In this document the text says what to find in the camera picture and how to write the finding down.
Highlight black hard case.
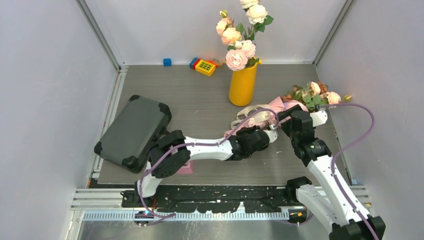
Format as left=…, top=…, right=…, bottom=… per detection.
left=93, top=94, right=172, bottom=173

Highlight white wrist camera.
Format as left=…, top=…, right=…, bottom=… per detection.
left=309, top=108, right=329, bottom=128
left=263, top=124, right=278, bottom=143

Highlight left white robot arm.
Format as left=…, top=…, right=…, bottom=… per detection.
left=134, top=126, right=278, bottom=207

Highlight yellow vase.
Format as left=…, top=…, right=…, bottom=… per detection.
left=228, top=59, right=262, bottom=107

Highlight pink flower bouquet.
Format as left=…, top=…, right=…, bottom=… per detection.
left=224, top=81, right=352, bottom=137

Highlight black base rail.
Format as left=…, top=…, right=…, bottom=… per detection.
left=120, top=185, right=303, bottom=214

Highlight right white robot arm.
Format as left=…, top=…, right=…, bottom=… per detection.
left=278, top=106, right=386, bottom=240

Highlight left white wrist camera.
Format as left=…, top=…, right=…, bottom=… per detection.
left=263, top=124, right=278, bottom=143

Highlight beige ribbon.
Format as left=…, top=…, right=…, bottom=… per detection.
left=230, top=104, right=277, bottom=130

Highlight peach roses in vase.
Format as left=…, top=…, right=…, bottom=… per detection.
left=215, top=0, right=274, bottom=72

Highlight pink toy toaster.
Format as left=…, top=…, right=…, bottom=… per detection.
left=176, top=161, right=194, bottom=175

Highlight blue cube block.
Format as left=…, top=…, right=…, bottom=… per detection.
left=162, top=58, right=172, bottom=67

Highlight yellow toy block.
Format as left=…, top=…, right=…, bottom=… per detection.
left=189, top=57, right=217, bottom=77

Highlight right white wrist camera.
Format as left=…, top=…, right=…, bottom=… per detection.
left=309, top=108, right=329, bottom=128

